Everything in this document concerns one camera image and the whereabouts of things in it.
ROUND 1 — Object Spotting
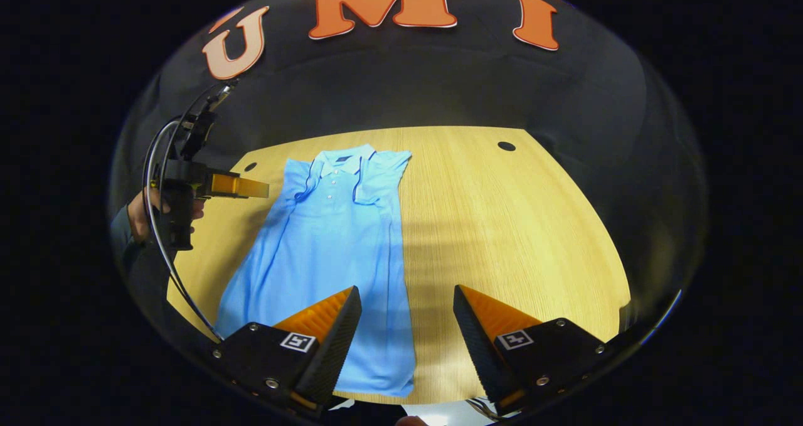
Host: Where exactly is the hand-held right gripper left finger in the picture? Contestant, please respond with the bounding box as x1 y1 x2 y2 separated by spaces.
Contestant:
212 285 363 414

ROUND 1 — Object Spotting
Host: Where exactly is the white cloth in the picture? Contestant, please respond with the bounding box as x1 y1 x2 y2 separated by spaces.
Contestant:
401 401 497 426

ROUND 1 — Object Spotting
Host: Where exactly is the light blue T-shirt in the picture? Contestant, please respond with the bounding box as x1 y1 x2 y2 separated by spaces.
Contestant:
215 144 418 398

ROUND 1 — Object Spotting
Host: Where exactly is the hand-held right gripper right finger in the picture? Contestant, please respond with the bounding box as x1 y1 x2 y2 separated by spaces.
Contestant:
453 284 619 416

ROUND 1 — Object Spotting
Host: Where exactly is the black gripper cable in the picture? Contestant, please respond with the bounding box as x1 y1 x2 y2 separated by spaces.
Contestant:
142 84 225 343

